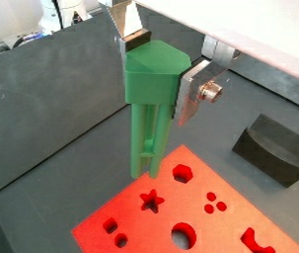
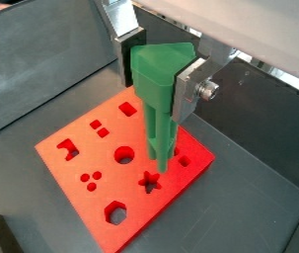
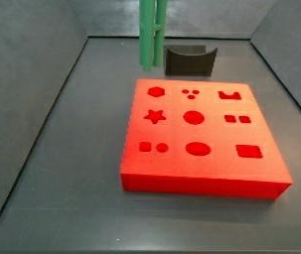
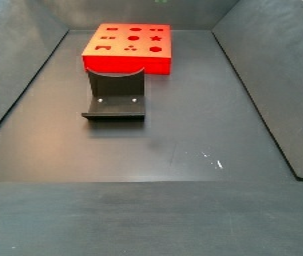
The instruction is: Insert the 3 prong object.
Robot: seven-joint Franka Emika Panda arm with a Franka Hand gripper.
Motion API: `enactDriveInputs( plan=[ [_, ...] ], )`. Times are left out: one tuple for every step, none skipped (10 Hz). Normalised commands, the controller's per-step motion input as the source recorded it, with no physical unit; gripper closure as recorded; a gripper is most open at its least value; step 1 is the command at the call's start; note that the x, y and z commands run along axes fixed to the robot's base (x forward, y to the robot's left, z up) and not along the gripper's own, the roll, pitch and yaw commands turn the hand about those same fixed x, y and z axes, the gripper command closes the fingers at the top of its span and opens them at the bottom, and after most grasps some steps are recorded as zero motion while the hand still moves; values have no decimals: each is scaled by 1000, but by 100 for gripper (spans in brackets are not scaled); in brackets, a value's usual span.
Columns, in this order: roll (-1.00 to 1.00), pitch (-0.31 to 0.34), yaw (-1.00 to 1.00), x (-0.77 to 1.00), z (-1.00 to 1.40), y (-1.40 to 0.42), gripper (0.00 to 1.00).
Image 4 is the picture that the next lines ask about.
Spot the black curved holder bracket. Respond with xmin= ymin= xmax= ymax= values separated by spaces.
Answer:
xmin=82 ymin=69 xmax=146 ymax=120

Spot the red shape-sorter block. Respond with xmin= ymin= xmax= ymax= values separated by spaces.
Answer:
xmin=82 ymin=23 xmax=173 ymax=75

